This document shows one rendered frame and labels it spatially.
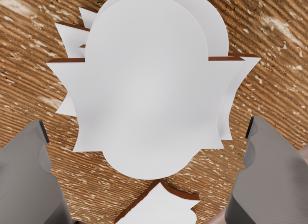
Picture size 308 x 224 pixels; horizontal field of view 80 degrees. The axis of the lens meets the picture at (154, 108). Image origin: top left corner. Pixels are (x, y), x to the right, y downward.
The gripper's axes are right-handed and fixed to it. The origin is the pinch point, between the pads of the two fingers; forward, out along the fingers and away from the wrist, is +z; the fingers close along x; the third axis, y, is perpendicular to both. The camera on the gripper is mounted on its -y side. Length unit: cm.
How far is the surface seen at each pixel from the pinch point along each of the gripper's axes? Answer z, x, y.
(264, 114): 5.4, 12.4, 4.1
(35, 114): 5.5, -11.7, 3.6
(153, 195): 4.3, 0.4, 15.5
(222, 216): 7.3, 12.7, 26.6
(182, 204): 4.3, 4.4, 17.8
